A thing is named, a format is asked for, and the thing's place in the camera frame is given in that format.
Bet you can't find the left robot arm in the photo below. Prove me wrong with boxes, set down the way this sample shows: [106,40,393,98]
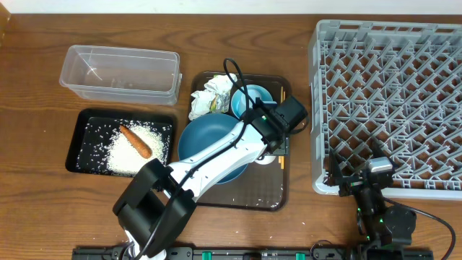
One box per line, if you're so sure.
[113,96,308,259]

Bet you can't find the orange carrot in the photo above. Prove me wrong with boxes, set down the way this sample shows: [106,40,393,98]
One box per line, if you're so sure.
[119,125,152,159]

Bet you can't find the wooden chopstick left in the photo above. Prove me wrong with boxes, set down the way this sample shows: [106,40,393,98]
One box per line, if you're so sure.
[277,86,286,164]

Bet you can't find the dark brown serving tray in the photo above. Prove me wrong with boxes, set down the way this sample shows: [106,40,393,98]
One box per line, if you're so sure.
[178,71,292,212]

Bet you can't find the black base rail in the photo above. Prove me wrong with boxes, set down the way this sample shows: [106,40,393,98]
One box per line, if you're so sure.
[71,246,434,260]

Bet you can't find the clear plastic bin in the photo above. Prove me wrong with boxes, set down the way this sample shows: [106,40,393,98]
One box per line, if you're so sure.
[59,45,182,105]

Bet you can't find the foil wrapper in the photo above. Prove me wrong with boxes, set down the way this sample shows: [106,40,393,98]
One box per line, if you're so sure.
[208,75,232,113]

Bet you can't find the dark blue plate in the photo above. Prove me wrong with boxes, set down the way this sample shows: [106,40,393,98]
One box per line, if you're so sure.
[178,113,239,188]

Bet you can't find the light blue cup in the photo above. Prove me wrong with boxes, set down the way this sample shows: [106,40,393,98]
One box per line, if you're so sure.
[248,88,263,108]

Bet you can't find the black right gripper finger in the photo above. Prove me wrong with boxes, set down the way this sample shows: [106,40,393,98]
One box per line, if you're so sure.
[324,149,343,186]
[371,139,397,168]

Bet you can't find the grey dishwasher rack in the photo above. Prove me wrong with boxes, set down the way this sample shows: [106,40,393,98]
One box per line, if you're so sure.
[308,19,461,201]

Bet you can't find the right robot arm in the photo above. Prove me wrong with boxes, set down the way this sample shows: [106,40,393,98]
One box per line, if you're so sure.
[326,144,417,247]

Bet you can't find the white rice pile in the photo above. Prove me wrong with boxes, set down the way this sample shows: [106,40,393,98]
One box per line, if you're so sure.
[76,121,173,177]

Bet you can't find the wooden chopstick right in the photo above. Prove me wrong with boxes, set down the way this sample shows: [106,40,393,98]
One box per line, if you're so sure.
[279,90,288,170]

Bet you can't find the white napkin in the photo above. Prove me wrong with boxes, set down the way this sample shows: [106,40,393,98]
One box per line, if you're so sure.
[188,74,237,121]

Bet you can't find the light blue bowl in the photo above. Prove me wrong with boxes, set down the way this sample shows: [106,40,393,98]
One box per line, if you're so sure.
[231,84,277,118]

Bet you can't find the black tray bin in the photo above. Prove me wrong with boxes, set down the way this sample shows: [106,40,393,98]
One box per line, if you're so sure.
[65,108,176,173]

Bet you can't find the pale pink cup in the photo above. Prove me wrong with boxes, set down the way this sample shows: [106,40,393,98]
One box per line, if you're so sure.
[255,155,276,165]

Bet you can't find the wooden chopstick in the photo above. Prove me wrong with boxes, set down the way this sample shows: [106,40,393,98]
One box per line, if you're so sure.
[279,90,288,170]
[277,86,286,164]

